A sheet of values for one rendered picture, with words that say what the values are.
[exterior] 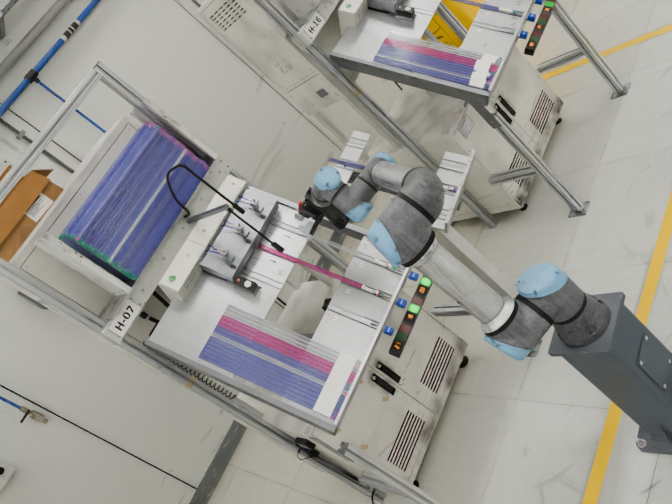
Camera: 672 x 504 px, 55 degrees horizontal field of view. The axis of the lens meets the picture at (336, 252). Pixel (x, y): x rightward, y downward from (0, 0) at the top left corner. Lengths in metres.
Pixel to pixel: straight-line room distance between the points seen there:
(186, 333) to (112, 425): 1.64
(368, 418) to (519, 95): 1.76
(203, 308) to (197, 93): 2.17
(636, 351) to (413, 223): 0.74
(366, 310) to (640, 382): 0.87
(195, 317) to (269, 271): 0.30
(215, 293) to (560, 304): 1.18
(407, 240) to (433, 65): 1.39
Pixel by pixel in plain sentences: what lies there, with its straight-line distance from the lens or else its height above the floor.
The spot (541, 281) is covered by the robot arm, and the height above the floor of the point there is 0.78.
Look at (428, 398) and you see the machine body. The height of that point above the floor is 0.15.
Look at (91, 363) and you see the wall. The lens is 3.81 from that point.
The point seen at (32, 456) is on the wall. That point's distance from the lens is 3.80.
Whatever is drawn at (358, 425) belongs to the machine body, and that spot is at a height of 0.42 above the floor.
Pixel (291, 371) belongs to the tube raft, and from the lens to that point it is 2.17.
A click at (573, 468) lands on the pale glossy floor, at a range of 2.43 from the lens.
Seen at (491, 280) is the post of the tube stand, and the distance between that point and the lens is 2.76.
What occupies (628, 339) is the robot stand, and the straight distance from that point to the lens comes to 1.92.
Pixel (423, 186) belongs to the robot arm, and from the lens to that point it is 1.59.
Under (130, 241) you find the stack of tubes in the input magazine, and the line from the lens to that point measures 2.30.
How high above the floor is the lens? 1.87
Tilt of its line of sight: 24 degrees down
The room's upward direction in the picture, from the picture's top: 51 degrees counter-clockwise
